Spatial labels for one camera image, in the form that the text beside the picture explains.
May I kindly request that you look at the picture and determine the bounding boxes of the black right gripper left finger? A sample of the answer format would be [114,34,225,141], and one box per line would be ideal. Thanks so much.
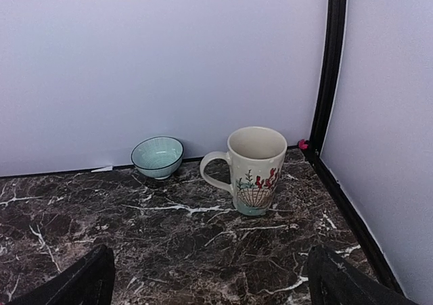
[9,245,116,305]

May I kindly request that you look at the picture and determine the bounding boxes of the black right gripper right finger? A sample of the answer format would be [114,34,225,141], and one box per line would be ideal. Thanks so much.
[307,245,414,305]

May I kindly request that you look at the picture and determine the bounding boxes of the small pink clip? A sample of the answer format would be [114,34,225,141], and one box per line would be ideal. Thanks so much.
[298,139,309,150]

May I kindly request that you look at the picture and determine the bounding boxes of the teal striped ceramic bowl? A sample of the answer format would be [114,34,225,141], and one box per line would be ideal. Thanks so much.
[131,137,185,180]

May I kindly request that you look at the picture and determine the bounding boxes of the cream floral ceramic mug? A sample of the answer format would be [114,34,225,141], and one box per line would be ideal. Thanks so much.
[200,126,288,216]

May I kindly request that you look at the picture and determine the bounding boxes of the black right corner post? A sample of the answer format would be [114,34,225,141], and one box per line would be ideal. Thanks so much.
[302,0,404,295]

